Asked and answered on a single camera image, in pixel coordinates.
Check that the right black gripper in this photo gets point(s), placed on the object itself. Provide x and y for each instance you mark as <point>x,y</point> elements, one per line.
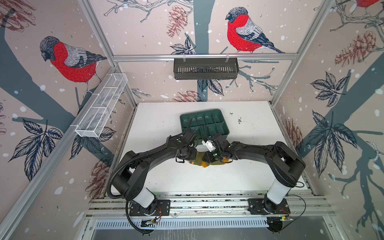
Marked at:
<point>209,157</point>

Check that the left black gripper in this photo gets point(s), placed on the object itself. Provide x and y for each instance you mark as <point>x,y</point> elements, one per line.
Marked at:
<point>193,156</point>

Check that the olive striped sock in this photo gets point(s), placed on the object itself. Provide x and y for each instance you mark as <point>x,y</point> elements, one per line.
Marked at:
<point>199,161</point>

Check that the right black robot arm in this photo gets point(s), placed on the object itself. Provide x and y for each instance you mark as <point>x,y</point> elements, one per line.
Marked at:
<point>285,164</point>

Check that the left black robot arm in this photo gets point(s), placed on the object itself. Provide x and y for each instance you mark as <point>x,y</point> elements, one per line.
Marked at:
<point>128,179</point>

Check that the green compartment tray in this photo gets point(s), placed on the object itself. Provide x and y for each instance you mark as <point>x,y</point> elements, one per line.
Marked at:
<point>205,124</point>

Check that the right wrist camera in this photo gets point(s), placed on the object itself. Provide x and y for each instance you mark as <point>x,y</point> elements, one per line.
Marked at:
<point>216,142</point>

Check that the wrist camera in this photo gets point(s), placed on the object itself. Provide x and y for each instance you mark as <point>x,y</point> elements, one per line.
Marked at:
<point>188,137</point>
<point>216,142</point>

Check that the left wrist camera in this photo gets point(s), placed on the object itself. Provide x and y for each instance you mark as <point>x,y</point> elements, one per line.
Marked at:
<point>188,137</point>

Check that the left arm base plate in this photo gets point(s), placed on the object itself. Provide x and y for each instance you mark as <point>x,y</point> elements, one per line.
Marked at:
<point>157,208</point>

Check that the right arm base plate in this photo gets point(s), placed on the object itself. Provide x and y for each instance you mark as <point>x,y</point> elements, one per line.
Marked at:
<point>258,206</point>

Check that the black hanging wire basket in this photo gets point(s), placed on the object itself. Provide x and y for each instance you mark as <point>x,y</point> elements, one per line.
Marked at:
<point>206,69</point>

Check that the aluminium mounting rail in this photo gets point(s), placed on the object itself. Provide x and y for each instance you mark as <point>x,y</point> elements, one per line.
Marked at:
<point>209,206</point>

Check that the white mesh wall shelf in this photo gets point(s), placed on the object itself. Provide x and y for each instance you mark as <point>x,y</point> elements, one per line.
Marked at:
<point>99,112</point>

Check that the horizontal aluminium frame bar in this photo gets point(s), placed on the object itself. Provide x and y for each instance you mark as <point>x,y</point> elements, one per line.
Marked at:
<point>242,57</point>

